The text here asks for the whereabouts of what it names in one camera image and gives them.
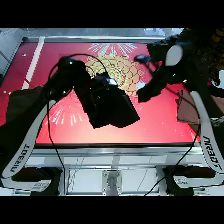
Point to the brown garment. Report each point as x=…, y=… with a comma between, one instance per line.
x=186, y=110

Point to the black garment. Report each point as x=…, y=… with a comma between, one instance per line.
x=111, y=108

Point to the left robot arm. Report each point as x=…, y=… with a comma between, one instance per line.
x=29, y=143

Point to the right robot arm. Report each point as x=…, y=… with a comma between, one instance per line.
x=207, y=140

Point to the heap of clothes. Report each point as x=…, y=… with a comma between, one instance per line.
x=201, y=41

